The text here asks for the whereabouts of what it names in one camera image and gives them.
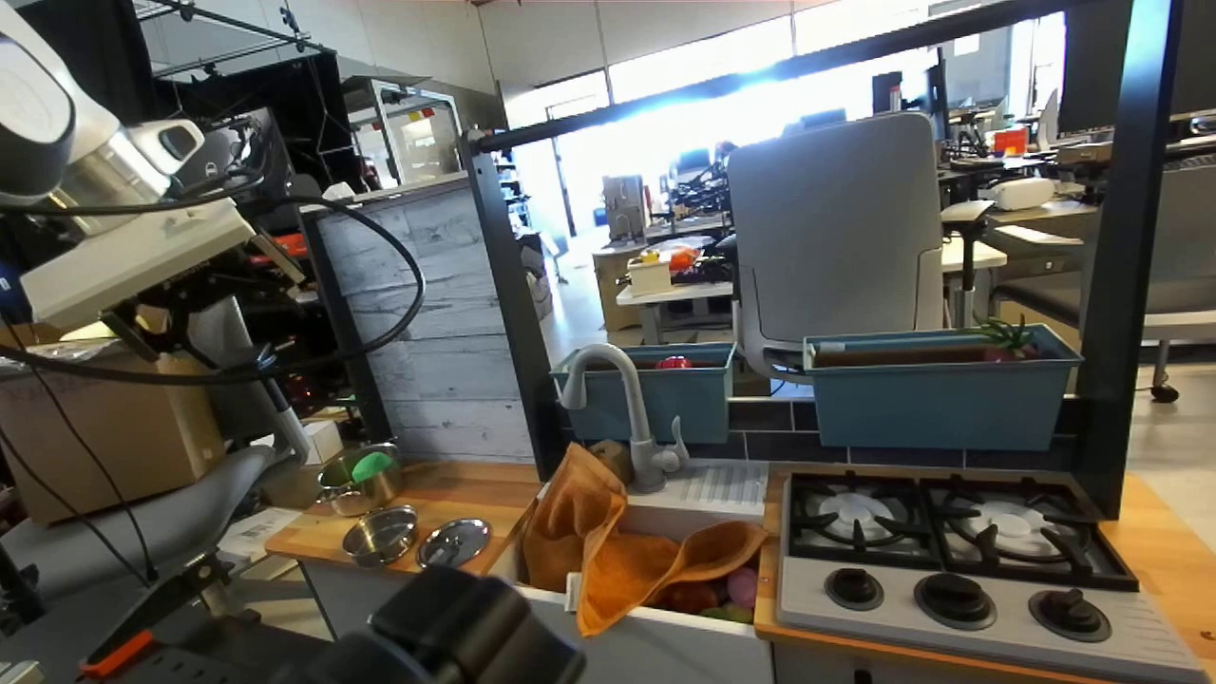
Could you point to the orange towel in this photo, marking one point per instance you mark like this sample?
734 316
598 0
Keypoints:
584 529

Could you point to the small steel pot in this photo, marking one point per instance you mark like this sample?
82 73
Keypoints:
381 535

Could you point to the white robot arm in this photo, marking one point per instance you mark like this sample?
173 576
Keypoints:
60 152

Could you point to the steel pot lid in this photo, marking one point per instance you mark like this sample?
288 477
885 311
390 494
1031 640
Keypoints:
452 545

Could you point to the large steel pot with toys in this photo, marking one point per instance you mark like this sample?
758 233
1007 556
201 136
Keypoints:
354 485

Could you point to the left teal planter box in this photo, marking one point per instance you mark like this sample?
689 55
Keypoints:
681 386

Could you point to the teal planter box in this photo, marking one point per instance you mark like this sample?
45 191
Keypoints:
938 390
681 386

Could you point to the grey wood backsplash panel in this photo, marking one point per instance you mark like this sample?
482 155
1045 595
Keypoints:
444 386

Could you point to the white chair back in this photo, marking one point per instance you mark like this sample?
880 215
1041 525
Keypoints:
836 233

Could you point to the pink toy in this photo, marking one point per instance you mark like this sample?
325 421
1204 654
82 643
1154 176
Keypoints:
742 587

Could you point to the white sink basin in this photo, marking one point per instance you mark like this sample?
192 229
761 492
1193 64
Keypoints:
663 643

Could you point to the right teal planter box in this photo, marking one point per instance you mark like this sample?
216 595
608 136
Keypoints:
938 390

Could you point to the toy stove top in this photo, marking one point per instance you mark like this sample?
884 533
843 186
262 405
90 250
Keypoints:
980 568

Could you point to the grey office chair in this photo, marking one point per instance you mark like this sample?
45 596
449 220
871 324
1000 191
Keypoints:
173 525

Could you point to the cardboard box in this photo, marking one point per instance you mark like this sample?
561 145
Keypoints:
83 447

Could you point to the black camera mount foreground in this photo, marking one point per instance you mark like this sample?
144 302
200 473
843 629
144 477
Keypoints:
438 629

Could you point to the black frame rod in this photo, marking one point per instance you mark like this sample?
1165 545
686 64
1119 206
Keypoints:
1119 267

